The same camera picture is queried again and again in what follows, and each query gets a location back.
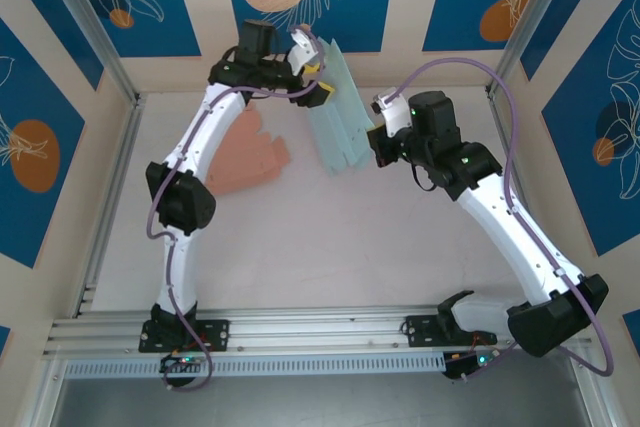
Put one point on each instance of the aluminium mounting rail beam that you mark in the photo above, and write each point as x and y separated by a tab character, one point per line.
310	329

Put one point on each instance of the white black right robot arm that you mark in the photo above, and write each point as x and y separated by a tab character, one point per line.
500	217

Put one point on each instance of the salmon pink paper box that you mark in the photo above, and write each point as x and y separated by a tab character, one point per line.
250	157

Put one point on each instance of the small control circuit board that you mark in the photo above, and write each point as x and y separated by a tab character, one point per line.
457	367
182	361

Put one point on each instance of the aluminium frame strut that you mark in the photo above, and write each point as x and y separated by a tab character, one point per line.
45	397
595	392

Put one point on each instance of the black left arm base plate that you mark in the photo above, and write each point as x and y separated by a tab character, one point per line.
217	334

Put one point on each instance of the aluminium frame post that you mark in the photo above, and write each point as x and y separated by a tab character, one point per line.
90	22
530	12

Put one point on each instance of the light blue paper box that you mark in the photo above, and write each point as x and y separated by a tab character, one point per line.
345	117

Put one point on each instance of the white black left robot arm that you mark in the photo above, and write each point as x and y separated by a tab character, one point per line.
220	117

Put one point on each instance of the grey metal sheet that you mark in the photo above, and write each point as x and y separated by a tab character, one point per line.
320	404

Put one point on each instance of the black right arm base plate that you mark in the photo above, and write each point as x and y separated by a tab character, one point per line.
420	329

